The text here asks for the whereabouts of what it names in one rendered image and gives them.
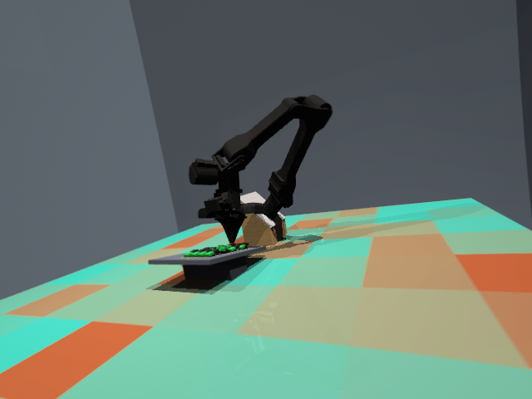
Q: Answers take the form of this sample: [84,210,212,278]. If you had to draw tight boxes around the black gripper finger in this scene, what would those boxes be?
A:
[214,218,231,243]
[226,216,247,244]

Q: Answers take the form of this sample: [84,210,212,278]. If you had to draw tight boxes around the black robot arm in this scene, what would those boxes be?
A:
[189,95,333,220]

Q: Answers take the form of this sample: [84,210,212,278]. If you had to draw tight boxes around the grey switch panel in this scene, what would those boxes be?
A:
[148,243,267,280]

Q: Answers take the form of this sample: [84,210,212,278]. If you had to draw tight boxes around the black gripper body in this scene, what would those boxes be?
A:
[198,185,265,219]

